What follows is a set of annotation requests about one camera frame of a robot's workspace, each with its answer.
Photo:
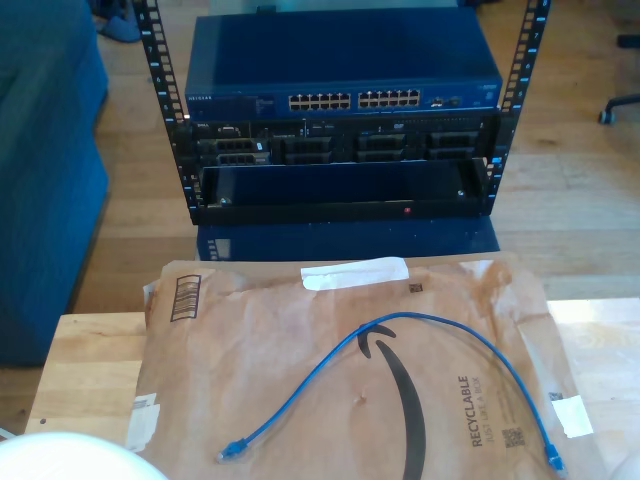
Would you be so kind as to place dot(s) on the white tape strip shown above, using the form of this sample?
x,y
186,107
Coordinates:
x,y
350,275

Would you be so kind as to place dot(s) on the black rack server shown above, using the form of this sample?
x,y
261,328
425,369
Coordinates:
x,y
345,137

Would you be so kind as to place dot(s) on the brown paper mailer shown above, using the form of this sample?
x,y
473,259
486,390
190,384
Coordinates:
x,y
280,360

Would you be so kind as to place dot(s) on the white shipping label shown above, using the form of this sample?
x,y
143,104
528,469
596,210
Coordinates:
x,y
142,425

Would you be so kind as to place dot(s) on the large blue sofa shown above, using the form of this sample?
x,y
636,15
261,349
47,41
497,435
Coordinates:
x,y
45,200

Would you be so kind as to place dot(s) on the blue slipper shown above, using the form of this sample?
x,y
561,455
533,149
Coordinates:
x,y
120,29

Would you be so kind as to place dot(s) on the small white label patch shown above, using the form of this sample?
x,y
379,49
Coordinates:
x,y
572,415

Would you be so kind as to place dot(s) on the black office chair base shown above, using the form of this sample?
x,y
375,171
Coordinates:
x,y
625,100

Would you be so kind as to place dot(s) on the black equipment rack frame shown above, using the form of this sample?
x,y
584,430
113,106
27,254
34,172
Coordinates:
x,y
181,150

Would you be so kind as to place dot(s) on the blue network switch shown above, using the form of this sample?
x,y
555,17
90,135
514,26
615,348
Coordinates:
x,y
340,55

